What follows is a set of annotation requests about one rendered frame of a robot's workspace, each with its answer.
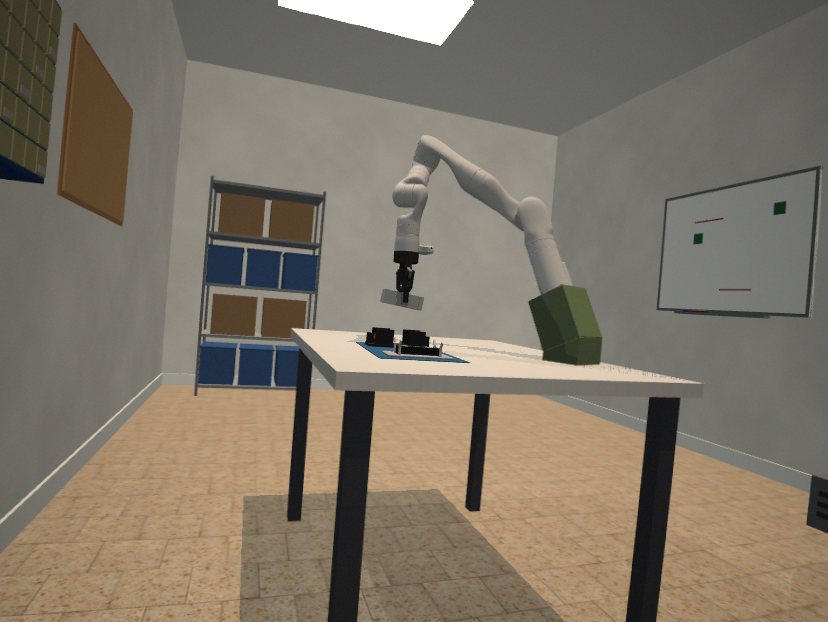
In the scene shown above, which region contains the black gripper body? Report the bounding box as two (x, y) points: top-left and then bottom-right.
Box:
(393, 251), (419, 280)

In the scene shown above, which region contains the blue flat mat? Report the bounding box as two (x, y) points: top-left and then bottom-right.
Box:
(356, 327), (471, 363)

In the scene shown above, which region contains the grey rectangular cover with black slots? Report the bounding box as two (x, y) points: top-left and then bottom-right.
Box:
(380, 289), (424, 311)

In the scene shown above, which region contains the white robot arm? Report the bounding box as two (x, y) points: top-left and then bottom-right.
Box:
(392, 135), (573, 295)

